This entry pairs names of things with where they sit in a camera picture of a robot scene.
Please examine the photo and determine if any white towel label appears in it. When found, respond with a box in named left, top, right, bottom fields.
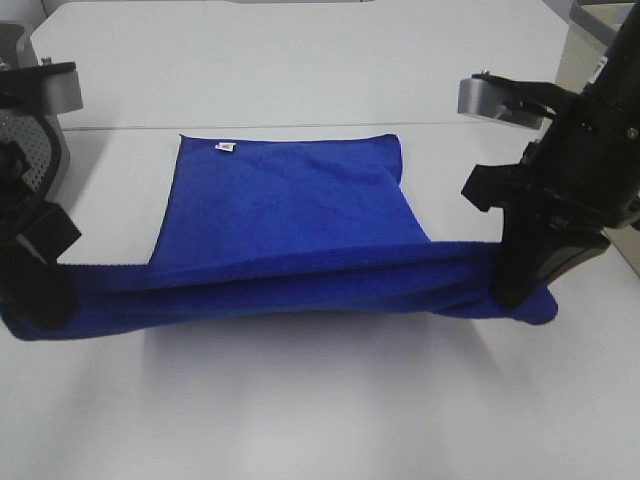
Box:
left=214, top=142, right=236, bottom=153

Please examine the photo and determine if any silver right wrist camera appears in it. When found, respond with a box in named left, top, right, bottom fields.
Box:
left=457, top=71, right=579, bottom=130

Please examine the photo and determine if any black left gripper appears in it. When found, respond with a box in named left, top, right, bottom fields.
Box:
left=1, top=140, right=81, bottom=330

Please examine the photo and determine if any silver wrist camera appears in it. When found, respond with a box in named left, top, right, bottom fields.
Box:
left=1, top=62, right=83, bottom=116
left=457, top=71, right=579, bottom=130

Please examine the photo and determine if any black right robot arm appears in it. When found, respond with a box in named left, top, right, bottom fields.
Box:
left=458, top=6, right=639, bottom=310

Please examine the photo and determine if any beige storage box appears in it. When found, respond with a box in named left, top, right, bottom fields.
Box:
left=552, top=0, right=640, bottom=281

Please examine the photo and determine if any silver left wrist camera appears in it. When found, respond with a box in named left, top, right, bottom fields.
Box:
left=1, top=62, right=83, bottom=116

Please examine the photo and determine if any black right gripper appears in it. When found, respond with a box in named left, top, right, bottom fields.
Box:
left=462, top=84, right=639, bottom=309

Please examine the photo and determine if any blue microfibre towel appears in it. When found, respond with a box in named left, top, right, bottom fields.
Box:
left=1, top=134, right=558, bottom=341

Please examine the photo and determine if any grey perforated plastic basket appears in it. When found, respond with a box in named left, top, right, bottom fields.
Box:
left=0, top=22, right=71, bottom=201

